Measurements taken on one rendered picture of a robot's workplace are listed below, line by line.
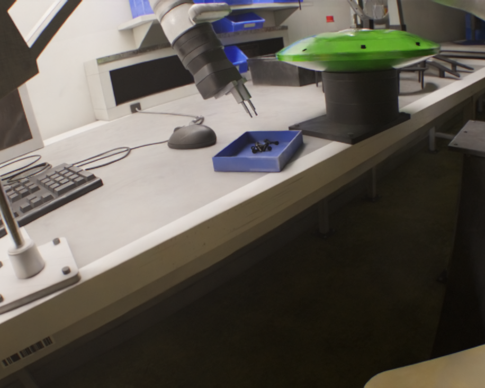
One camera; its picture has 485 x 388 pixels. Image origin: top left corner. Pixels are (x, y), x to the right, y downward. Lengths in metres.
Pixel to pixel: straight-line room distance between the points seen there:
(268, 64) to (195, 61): 0.68
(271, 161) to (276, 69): 0.78
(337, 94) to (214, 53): 0.23
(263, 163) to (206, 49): 0.22
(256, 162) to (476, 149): 0.48
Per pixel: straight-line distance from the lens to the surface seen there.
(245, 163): 0.53
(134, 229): 0.44
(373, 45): 0.59
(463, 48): 3.09
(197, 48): 0.62
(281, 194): 0.49
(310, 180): 0.53
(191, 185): 0.52
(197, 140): 0.68
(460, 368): 0.64
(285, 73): 1.24
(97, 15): 1.38
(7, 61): 0.37
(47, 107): 1.31
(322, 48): 0.60
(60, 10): 0.41
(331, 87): 0.69
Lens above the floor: 1.10
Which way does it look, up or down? 24 degrees down
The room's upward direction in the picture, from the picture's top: 9 degrees counter-clockwise
